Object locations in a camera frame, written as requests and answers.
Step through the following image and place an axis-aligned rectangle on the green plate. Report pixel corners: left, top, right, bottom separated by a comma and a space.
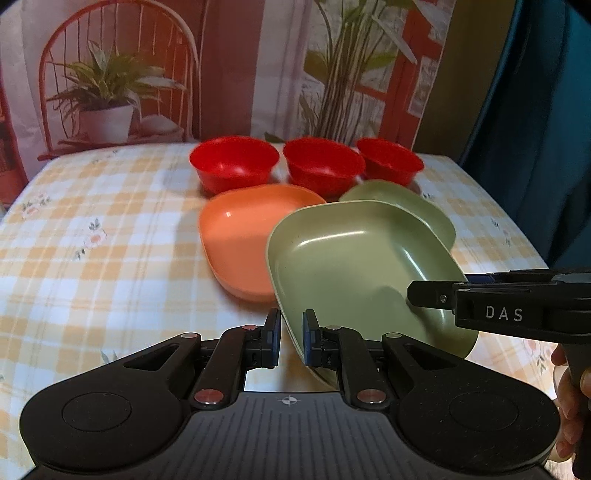
339, 180, 457, 250
266, 200, 478, 358

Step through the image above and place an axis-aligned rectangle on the green plate on table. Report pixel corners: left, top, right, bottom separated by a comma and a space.
339, 180, 457, 250

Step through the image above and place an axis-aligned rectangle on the orange plate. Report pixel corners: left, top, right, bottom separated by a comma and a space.
198, 184, 325, 303

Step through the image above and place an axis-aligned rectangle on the teal chair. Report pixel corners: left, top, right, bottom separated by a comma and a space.
460, 1, 590, 269

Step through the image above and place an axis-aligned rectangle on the person's right hand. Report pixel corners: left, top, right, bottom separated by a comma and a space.
555, 368, 590, 462

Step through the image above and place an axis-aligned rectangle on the printed backdrop curtain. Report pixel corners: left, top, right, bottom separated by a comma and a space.
1, 1, 455, 190

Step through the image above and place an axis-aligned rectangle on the yellow checkered tablecloth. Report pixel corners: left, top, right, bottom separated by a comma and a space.
1, 144, 556, 479

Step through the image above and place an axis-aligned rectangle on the red bowl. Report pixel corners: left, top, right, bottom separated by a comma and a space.
188, 136, 280, 195
356, 138, 425, 187
283, 137, 366, 199

